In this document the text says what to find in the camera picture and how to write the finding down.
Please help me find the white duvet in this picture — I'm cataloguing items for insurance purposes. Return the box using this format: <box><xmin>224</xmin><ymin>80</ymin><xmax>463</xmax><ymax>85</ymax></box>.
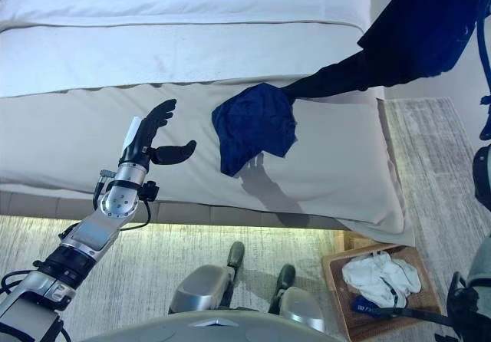
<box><xmin>0</xmin><ymin>0</ymin><xmax>377</xmax><ymax>98</ymax></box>

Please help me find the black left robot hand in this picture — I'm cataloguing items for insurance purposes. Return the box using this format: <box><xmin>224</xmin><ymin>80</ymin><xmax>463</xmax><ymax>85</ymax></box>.
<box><xmin>117</xmin><ymin>98</ymin><xmax>198</xmax><ymax>169</ymax></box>

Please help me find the silver robot leg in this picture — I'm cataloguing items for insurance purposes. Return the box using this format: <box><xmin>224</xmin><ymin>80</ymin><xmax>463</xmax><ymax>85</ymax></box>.
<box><xmin>267</xmin><ymin>264</ymin><xmax>328</xmax><ymax>324</ymax></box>
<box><xmin>168</xmin><ymin>241</ymin><xmax>246</xmax><ymax>315</ymax></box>

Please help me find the black garment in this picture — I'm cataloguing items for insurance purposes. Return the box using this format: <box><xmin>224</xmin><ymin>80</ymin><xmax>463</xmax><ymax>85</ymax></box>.
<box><xmin>283</xmin><ymin>0</ymin><xmax>491</xmax><ymax>102</ymax></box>

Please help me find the beige upholstered bed frame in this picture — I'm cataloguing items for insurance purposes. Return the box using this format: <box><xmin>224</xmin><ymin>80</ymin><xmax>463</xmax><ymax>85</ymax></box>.
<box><xmin>0</xmin><ymin>189</ymin><xmax>347</xmax><ymax>231</ymax></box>

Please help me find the silver left robot leg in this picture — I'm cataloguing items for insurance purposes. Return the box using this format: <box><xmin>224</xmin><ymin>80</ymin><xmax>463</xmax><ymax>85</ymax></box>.
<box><xmin>168</xmin><ymin>241</ymin><xmax>246</xmax><ymax>315</ymax></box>

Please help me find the navy blue garment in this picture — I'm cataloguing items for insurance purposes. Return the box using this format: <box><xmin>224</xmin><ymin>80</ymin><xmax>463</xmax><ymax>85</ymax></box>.
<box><xmin>211</xmin><ymin>82</ymin><xmax>299</xmax><ymax>178</ymax></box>

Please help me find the grey robot torso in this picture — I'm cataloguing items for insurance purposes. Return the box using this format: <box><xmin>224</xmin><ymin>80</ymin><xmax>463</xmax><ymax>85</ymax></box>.
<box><xmin>76</xmin><ymin>307</ymin><xmax>339</xmax><ymax>342</ymax></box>

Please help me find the wooden woven basket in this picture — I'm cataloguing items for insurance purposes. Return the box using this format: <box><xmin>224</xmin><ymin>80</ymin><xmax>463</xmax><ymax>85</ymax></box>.
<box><xmin>321</xmin><ymin>244</ymin><xmax>443</xmax><ymax>342</ymax></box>

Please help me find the white garment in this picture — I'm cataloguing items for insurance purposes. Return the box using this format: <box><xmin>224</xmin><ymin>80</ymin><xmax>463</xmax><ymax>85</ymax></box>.
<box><xmin>341</xmin><ymin>252</ymin><xmax>423</xmax><ymax>317</ymax></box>

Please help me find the large bed grey cover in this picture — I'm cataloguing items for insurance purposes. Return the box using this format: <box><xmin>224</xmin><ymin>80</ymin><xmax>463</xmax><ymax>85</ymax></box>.
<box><xmin>0</xmin><ymin>77</ymin><xmax>417</xmax><ymax>248</ymax></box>

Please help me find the silver right robot leg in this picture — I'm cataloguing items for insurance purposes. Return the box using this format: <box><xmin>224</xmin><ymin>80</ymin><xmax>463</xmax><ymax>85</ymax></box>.
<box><xmin>267</xmin><ymin>264</ymin><xmax>328</xmax><ymax>324</ymax></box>

